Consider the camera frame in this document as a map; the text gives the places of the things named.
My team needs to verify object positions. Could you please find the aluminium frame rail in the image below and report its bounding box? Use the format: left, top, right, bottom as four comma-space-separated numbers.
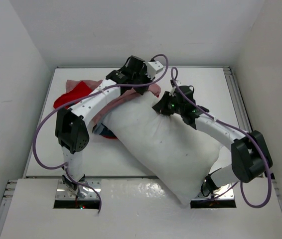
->
222, 65, 276, 178

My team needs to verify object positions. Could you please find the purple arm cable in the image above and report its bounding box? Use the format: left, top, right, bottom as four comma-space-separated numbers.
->
32, 54, 169, 215
170, 67, 273, 208

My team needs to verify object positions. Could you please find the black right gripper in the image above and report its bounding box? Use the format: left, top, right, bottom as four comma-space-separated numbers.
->
152, 91, 184, 116

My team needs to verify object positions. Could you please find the white pillow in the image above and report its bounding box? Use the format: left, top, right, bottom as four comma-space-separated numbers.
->
103, 92, 222, 205

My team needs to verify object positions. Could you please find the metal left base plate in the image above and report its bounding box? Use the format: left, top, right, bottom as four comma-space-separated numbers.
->
55, 178, 101, 201

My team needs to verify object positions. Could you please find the red cartoon print pillowcase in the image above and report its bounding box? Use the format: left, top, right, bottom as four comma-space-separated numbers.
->
53, 79, 162, 141

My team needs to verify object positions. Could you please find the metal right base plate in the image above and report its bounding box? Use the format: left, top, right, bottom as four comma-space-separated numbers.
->
191, 182, 238, 201

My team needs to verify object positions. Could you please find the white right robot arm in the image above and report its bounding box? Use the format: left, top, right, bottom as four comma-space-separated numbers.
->
152, 86, 273, 197

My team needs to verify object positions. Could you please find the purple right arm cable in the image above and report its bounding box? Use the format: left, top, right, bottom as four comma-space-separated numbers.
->
170, 67, 273, 208

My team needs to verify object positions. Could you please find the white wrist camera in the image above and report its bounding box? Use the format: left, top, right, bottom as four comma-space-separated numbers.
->
169, 80, 182, 96
146, 61, 164, 78

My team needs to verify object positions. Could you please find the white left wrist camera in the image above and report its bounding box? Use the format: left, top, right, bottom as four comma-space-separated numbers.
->
146, 61, 164, 78

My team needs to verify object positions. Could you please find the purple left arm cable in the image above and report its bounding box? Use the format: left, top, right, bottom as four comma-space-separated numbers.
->
32, 54, 169, 215

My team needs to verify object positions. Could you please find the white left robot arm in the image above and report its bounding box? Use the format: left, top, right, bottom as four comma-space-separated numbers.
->
55, 56, 164, 182

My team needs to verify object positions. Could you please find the metal base plate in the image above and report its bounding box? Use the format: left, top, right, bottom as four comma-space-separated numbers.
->
191, 182, 238, 201
55, 178, 101, 201

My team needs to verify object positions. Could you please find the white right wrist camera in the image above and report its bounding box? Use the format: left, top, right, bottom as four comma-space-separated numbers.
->
169, 80, 182, 96

